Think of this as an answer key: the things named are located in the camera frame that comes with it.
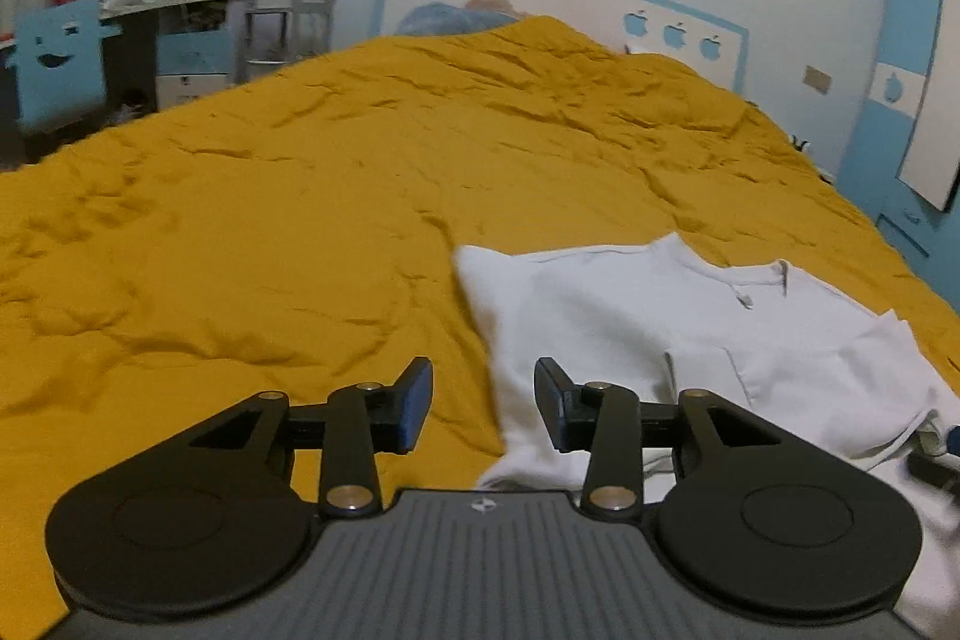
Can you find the blue and white drawer unit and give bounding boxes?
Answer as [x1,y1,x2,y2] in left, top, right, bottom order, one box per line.
[156,29,233,109]

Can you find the yellow quilt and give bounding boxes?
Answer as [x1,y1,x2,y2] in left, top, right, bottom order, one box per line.
[0,15,960,640]

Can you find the blue chair with face cutout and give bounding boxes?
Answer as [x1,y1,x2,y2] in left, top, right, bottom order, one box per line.
[6,0,121,135]

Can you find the white sweatshirt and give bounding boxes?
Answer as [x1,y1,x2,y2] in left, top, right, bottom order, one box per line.
[454,233,960,637]

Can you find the white framed mirror panel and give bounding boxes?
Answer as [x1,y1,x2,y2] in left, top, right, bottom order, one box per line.
[896,0,960,212]

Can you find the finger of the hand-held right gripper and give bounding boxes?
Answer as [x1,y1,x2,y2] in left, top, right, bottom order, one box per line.
[906,426,960,491]

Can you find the blue wardrobe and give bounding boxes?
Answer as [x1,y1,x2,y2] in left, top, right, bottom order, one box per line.
[836,0,960,315]

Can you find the dark desk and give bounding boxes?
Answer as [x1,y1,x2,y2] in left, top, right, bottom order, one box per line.
[101,0,248,112]

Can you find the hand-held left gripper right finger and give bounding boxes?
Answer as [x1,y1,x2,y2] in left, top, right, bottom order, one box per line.
[532,355,785,519]

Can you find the blue pillow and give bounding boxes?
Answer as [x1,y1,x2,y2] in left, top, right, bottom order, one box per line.
[395,1,526,39]

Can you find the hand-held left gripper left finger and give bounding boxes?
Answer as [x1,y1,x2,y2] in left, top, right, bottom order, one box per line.
[184,355,434,519]

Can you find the grey metal rack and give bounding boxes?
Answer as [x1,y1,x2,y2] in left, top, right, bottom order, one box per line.
[241,0,293,82]

